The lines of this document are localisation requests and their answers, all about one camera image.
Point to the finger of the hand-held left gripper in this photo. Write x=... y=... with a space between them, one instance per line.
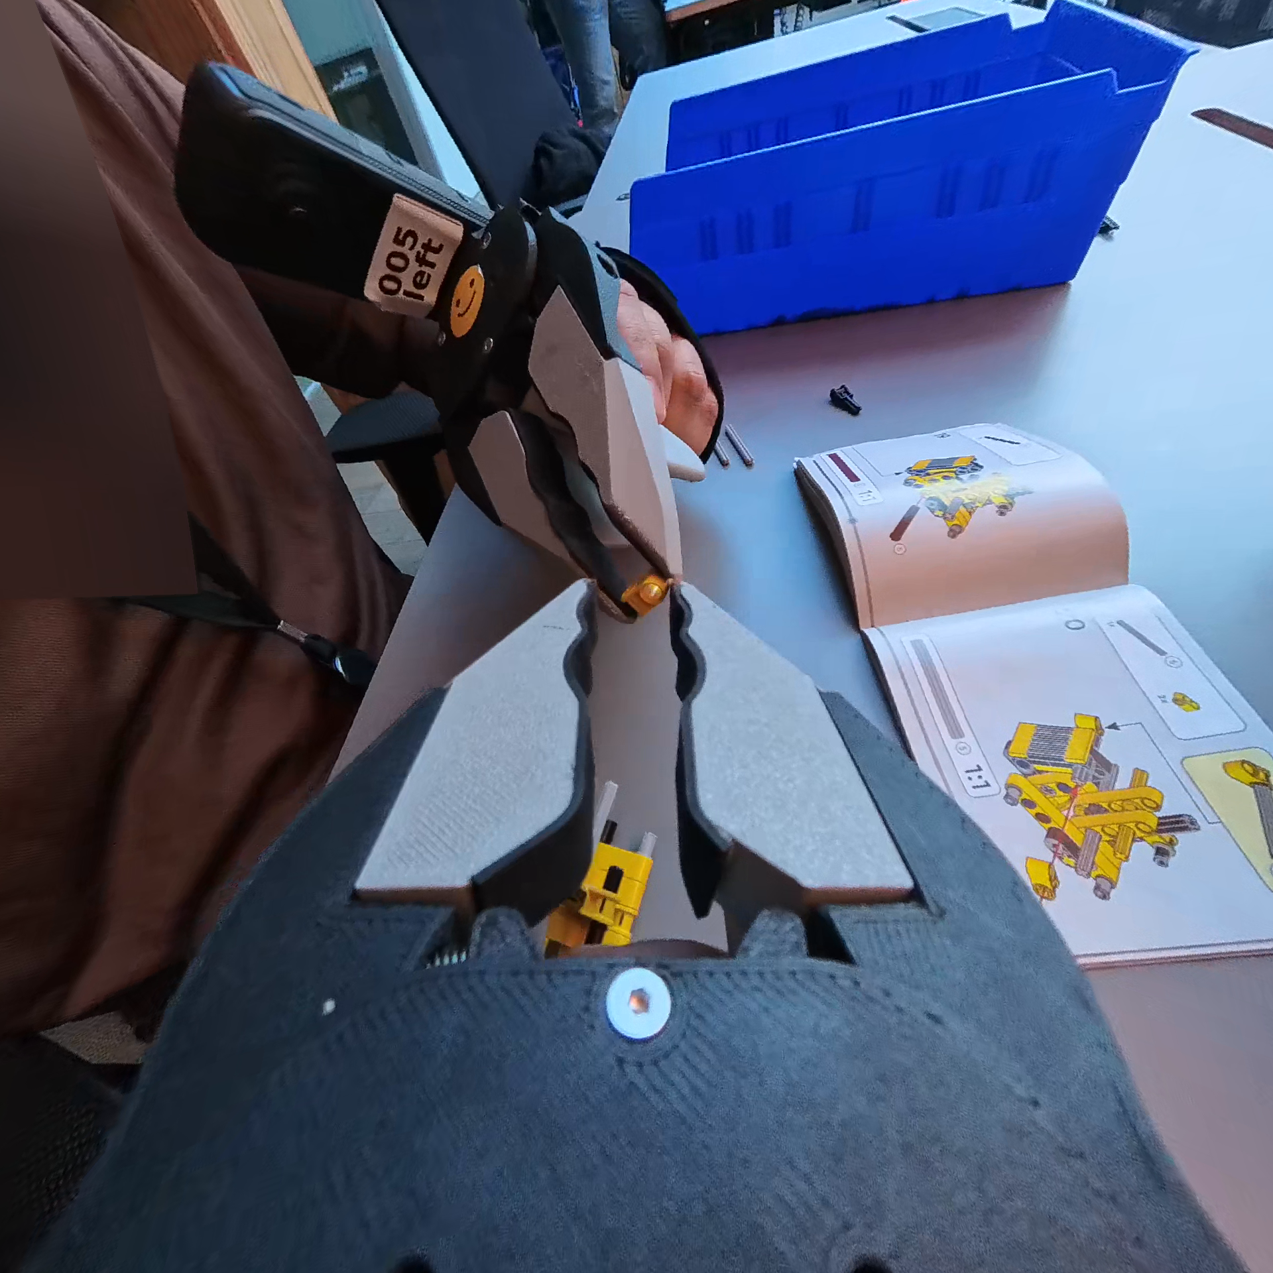
x=523 y=467
x=617 y=438

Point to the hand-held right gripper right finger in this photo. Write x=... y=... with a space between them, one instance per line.
x=785 y=776

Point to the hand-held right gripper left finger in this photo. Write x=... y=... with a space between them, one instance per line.
x=478 y=765

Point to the small yellow lego piece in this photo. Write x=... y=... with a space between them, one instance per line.
x=646 y=591

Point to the person's left forearm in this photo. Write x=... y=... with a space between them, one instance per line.
x=328 y=338

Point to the yellow lego assembly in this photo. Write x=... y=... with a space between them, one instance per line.
x=611 y=884

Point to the small black lego connector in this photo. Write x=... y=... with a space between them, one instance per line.
x=845 y=399

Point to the lego instruction booklet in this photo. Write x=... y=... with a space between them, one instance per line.
x=995 y=557

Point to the person's left hand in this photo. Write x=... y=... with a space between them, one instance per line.
x=686 y=387

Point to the wooden door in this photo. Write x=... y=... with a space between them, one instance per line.
x=248 y=40

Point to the black chair backrest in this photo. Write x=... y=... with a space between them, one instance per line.
x=467 y=80

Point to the person's brown sweater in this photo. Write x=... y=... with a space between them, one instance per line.
x=199 y=796

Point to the blue plastic bin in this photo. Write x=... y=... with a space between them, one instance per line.
x=845 y=94
x=895 y=239

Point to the grey flat device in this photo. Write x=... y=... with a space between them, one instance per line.
x=955 y=15

